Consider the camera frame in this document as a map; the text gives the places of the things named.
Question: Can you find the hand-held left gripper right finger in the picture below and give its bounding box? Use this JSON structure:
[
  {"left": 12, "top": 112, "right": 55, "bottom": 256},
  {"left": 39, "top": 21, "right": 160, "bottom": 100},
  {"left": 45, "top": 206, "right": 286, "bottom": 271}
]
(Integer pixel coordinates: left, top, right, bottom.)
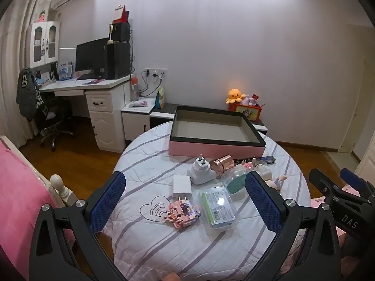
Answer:
[{"left": 245, "top": 170, "right": 342, "bottom": 281}]

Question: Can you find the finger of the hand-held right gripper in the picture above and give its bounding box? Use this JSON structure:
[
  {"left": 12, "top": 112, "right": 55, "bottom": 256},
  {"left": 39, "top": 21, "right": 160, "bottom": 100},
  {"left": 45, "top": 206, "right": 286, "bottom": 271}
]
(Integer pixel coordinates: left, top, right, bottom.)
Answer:
[
  {"left": 309, "top": 169, "right": 342, "bottom": 201},
  {"left": 340, "top": 168, "right": 375, "bottom": 201}
]

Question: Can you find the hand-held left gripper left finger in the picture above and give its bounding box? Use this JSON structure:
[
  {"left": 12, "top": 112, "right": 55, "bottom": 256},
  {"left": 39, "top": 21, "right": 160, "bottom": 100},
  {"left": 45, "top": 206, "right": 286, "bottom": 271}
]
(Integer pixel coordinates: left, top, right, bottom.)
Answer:
[{"left": 29, "top": 171, "right": 129, "bottom": 281}]

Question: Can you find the small baby doll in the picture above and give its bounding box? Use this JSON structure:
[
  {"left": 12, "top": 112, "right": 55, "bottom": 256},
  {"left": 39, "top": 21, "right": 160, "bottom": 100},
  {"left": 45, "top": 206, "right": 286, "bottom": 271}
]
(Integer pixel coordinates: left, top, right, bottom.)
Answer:
[{"left": 265, "top": 174, "right": 289, "bottom": 194}]

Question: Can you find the clear plastic box with label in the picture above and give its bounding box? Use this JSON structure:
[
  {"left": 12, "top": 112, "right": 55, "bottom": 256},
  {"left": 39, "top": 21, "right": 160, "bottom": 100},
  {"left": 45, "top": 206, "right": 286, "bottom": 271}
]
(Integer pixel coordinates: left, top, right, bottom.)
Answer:
[{"left": 199, "top": 187, "right": 236, "bottom": 230}]

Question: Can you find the white adapter plug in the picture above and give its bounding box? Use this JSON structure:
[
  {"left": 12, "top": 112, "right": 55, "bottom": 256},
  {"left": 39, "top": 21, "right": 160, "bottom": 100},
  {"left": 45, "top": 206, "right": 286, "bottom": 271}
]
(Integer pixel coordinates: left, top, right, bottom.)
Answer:
[{"left": 187, "top": 154, "right": 217, "bottom": 185}]

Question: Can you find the pink box with black rim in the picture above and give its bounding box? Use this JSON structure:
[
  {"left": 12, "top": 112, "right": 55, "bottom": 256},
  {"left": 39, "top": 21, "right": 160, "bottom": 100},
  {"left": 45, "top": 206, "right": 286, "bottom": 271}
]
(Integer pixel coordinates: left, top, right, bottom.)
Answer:
[{"left": 168, "top": 105, "right": 266, "bottom": 159}]

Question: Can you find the white charger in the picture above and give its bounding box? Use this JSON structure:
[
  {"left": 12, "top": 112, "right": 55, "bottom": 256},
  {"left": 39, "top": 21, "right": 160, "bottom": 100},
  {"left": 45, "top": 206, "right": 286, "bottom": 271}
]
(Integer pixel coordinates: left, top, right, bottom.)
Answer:
[{"left": 172, "top": 175, "right": 192, "bottom": 202}]

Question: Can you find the pink block toy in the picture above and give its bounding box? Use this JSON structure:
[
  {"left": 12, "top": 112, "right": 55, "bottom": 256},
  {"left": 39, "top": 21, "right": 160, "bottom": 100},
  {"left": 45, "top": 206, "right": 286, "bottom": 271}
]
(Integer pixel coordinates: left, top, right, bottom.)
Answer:
[{"left": 168, "top": 198, "right": 200, "bottom": 228}]

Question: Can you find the pink cloth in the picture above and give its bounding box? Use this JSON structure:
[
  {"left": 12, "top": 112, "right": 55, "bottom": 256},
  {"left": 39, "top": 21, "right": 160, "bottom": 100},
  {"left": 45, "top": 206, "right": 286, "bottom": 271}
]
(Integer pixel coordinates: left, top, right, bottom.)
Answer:
[{"left": 281, "top": 181, "right": 362, "bottom": 273}]

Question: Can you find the white panel door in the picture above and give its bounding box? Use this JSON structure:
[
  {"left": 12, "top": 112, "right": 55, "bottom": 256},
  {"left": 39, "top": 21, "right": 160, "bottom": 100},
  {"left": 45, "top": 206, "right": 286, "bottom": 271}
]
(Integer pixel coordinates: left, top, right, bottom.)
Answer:
[{"left": 353, "top": 135, "right": 375, "bottom": 179}]

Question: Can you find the rose gold cup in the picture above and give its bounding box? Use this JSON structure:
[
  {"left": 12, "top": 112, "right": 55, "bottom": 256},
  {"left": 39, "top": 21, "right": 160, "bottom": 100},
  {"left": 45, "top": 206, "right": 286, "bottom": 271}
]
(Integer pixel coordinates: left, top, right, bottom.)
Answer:
[{"left": 210, "top": 155, "right": 235, "bottom": 179}]

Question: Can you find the cream room door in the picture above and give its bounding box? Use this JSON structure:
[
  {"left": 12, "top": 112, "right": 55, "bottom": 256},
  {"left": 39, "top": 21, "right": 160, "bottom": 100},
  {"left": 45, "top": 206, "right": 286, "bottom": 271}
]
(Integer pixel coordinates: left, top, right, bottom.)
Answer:
[{"left": 340, "top": 23, "right": 375, "bottom": 155}]

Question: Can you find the white nightstand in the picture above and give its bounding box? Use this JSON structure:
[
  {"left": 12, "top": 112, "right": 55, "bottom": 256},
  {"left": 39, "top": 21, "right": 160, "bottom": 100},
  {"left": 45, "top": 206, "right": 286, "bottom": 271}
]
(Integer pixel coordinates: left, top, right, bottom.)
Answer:
[{"left": 121, "top": 98, "right": 156, "bottom": 150}]

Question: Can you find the white desk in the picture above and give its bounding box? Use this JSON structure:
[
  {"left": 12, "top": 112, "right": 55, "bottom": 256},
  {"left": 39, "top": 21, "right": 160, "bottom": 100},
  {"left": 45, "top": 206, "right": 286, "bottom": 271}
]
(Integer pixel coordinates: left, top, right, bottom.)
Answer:
[{"left": 38, "top": 74, "right": 135, "bottom": 153}]

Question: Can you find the red storage box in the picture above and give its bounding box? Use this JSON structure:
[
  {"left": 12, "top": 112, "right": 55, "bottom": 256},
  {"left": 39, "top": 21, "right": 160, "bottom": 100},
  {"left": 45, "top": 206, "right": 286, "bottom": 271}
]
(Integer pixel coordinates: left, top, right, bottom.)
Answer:
[{"left": 228, "top": 101, "right": 263, "bottom": 122}]

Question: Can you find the pink blanket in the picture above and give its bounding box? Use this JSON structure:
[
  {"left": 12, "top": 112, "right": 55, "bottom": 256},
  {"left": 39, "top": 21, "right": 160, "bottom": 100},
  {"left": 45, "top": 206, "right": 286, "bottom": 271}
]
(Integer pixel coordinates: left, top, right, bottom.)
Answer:
[{"left": 0, "top": 140, "right": 74, "bottom": 270}]

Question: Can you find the black office chair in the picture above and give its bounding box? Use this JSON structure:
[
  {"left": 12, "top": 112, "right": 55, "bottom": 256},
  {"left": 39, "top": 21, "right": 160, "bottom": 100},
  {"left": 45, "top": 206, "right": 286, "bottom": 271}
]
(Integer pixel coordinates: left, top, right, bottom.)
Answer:
[{"left": 35, "top": 96, "right": 74, "bottom": 152}]

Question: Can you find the orange octopus plush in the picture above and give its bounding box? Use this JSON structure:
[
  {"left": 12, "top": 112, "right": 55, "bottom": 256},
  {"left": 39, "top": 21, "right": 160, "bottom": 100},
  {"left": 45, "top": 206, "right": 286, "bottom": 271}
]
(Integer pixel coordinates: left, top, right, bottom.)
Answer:
[{"left": 225, "top": 89, "right": 249, "bottom": 104}]

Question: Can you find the water bottle with orange cap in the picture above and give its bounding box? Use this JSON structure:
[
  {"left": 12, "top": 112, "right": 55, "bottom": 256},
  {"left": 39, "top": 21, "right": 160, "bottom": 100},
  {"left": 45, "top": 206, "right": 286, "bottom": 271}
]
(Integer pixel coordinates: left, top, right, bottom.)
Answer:
[{"left": 130, "top": 77, "right": 139, "bottom": 101}]

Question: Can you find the blue and yellow snack bag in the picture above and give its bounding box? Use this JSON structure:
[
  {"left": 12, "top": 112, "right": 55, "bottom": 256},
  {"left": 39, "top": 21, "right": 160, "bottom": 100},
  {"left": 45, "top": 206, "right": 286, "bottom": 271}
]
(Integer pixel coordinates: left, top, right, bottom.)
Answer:
[{"left": 154, "top": 85, "right": 166, "bottom": 109}]

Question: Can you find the grey jacket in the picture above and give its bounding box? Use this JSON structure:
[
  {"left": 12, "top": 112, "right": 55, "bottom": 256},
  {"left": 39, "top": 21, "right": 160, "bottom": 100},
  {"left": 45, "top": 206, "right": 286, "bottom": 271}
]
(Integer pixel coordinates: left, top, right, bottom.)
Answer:
[{"left": 16, "top": 67, "right": 44, "bottom": 120}]

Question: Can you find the blue and white desk box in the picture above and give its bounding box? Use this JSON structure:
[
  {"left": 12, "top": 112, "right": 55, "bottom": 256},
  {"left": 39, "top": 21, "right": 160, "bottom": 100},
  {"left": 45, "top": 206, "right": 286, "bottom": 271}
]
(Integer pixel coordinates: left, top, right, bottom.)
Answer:
[{"left": 59, "top": 61, "right": 73, "bottom": 80}]

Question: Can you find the black computer tower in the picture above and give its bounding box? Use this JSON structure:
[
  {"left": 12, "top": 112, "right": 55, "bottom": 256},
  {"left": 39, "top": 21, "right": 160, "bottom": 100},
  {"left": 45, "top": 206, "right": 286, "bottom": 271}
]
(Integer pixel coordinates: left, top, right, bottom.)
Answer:
[{"left": 107, "top": 42, "right": 131, "bottom": 80}]

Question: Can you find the black computer monitor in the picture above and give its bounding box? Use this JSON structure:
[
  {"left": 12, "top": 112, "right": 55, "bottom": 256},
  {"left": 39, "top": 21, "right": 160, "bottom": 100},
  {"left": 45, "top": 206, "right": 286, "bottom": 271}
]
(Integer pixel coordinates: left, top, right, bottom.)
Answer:
[{"left": 75, "top": 37, "right": 109, "bottom": 78}]

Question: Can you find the white glass-door cabinet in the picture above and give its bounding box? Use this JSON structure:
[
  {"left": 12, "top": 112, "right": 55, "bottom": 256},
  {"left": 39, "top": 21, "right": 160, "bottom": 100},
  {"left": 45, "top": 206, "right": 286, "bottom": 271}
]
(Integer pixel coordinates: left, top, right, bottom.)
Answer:
[{"left": 27, "top": 21, "right": 61, "bottom": 68}]

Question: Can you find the black speaker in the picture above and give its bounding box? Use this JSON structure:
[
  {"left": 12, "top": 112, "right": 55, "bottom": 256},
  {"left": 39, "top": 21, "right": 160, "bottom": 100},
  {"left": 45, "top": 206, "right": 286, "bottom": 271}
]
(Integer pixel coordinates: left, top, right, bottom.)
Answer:
[{"left": 110, "top": 23, "right": 131, "bottom": 43}]

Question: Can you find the cream curtain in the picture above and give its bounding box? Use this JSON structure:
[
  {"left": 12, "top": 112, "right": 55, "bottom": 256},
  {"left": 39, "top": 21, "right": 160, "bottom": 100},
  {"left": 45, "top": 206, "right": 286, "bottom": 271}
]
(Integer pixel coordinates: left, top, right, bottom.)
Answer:
[{"left": 0, "top": 0, "right": 50, "bottom": 147}]

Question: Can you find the red gift box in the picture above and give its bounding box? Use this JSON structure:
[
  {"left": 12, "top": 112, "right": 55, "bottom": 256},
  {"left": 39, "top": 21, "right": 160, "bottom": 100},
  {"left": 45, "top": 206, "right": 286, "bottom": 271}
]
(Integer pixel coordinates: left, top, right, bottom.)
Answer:
[{"left": 112, "top": 5, "right": 130, "bottom": 24}]

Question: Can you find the white bed frame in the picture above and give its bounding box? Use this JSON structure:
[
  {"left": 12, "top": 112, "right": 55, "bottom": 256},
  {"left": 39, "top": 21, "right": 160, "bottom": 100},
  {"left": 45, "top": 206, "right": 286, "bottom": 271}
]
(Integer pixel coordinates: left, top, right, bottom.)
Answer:
[{"left": 0, "top": 135, "right": 78, "bottom": 208}]

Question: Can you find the black power cable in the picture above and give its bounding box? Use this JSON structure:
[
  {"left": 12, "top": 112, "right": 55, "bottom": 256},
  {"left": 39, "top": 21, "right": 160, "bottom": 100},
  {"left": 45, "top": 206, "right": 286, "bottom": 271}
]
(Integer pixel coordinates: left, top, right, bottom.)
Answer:
[{"left": 138, "top": 70, "right": 150, "bottom": 98}]

